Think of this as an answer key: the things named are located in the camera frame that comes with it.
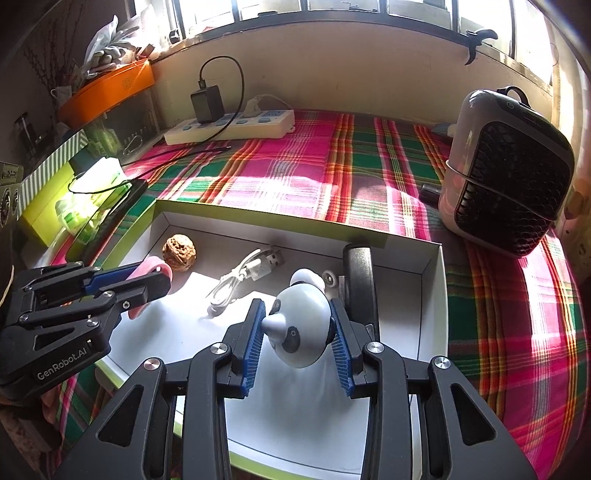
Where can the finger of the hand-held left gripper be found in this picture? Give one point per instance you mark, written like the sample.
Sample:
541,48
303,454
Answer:
111,279
138,290

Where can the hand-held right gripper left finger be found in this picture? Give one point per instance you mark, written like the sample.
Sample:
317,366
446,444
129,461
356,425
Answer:
254,346

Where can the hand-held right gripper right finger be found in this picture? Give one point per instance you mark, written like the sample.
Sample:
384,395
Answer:
339,350

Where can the pink clip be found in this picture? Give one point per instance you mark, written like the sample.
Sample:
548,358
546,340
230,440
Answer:
154,266

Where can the white panda face toy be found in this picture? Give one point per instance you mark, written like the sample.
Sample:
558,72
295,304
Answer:
302,318

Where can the light brown walnut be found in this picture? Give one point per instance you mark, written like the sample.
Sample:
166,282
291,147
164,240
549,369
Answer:
179,251

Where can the black bike light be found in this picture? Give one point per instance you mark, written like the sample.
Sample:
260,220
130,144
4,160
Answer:
360,281

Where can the small white wheel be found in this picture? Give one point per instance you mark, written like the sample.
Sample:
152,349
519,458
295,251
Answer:
330,278

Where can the white mushroom-shaped knob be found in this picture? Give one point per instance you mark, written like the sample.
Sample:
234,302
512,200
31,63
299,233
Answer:
304,278

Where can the green white cardboard box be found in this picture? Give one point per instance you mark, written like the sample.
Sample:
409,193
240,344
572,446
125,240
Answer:
415,314

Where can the black smartphone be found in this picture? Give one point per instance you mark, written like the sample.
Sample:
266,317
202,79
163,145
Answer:
115,212

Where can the yellow-green box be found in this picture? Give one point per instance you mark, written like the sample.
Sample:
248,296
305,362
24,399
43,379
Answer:
41,217

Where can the clear plastic bag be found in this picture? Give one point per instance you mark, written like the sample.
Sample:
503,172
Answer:
99,170
111,46

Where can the green striped box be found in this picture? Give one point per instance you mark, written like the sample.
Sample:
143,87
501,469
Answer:
51,159

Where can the clear glass tank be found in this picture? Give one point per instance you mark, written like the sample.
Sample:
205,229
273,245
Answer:
134,120

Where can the glass jar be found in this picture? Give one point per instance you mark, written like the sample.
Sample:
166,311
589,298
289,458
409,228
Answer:
30,134

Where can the plaid bed sheet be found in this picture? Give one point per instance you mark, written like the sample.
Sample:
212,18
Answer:
323,175

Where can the black cylinder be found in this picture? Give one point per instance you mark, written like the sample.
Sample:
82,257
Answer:
431,194

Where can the orange box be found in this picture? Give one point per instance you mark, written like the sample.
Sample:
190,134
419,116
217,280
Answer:
106,90

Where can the black charger adapter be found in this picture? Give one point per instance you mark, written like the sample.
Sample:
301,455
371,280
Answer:
207,106

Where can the white power strip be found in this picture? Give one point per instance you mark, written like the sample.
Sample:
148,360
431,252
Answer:
258,129

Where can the white power plug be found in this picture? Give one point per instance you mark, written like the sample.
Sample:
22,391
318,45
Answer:
253,108

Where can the dried branches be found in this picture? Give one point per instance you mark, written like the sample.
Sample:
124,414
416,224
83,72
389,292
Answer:
46,69

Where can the grey black mini fan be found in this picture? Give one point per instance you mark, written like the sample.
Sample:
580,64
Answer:
508,184

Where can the grey white packet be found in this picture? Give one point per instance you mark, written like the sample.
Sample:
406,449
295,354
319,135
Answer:
445,131

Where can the black window hook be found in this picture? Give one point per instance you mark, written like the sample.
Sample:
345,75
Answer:
472,46

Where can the window with black frame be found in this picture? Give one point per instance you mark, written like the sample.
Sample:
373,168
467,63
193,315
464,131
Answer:
323,14

